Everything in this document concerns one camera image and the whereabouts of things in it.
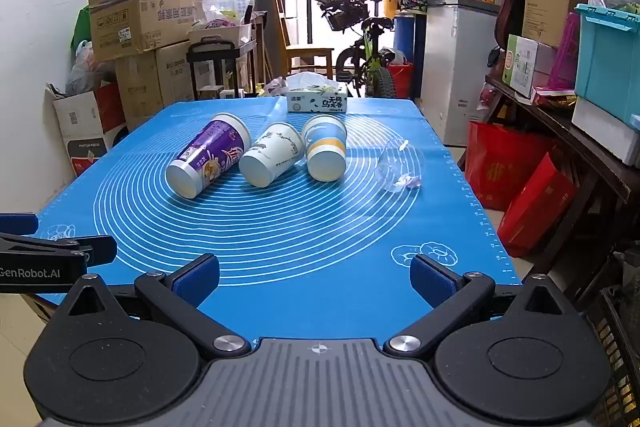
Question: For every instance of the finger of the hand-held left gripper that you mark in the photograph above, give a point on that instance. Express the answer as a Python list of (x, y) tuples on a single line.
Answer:
[(102, 249), (17, 224)]

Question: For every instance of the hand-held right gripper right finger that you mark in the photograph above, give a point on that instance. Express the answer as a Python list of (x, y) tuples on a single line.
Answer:
[(431, 281)]

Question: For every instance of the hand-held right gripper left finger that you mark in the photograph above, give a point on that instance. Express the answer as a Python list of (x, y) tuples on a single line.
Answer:
[(197, 281)]

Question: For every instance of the clear plastic cup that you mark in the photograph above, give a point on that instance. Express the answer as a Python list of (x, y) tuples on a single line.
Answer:
[(400, 167)]

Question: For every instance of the purple paper cup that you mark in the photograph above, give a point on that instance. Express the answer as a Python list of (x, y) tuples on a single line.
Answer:
[(210, 157)]

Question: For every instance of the white printed paper cup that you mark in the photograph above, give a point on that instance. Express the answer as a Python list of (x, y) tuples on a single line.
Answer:
[(270, 155)]

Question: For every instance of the blue yellow striped paper cup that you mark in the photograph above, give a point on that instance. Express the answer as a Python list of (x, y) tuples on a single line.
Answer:
[(325, 152)]

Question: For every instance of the blue silicone baking mat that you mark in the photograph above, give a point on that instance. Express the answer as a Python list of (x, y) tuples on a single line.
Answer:
[(300, 237)]

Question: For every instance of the white red cardboard box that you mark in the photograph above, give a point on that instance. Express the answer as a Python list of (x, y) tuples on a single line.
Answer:
[(85, 127)]

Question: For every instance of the red flat gift box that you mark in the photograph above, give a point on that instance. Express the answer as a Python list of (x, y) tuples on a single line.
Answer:
[(537, 207)]

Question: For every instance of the red gift bag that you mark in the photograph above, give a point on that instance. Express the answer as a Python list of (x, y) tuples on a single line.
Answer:
[(500, 162)]

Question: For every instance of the grey plastic bag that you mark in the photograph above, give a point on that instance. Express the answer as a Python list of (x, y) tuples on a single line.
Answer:
[(87, 69)]

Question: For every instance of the black plastic basket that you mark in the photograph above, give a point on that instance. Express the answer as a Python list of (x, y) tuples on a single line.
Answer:
[(617, 357)]

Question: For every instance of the dark wooden side table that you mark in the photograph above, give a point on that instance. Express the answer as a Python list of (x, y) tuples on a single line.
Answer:
[(590, 157)]

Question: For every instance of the red bucket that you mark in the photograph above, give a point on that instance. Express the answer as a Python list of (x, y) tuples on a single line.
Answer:
[(401, 79)]

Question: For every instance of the green plastic bag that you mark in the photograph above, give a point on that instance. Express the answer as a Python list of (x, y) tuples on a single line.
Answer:
[(80, 29)]

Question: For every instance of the white chest freezer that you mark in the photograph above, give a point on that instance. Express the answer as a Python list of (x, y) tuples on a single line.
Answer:
[(450, 72)]

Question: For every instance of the white tissue box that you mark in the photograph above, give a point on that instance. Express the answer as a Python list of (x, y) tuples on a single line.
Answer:
[(320, 102)]

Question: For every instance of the white foam box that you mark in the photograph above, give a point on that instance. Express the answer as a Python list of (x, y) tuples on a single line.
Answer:
[(600, 129)]

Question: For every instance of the large open cardboard box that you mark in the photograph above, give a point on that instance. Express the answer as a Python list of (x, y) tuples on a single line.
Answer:
[(135, 24)]

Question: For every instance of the green black bicycle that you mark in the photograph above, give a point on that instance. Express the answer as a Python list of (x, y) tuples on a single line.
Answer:
[(372, 57)]

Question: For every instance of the white green carton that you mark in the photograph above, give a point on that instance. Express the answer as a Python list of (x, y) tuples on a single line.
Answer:
[(522, 64)]

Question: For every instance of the blue barrel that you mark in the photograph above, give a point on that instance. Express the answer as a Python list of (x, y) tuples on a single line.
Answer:
[(407, 37)]

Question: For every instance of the wooden chair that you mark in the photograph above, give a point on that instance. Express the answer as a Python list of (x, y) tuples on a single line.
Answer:
[(306, 53)]

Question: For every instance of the pink plastic rack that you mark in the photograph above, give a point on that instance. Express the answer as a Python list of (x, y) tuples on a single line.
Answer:
[(565, 52)]

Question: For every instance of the clear plastic container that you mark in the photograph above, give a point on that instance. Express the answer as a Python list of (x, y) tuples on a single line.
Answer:
[(227, 12)]

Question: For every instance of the teal plastic storage crate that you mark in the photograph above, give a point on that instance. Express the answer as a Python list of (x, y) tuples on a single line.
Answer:
[(607, 57)]

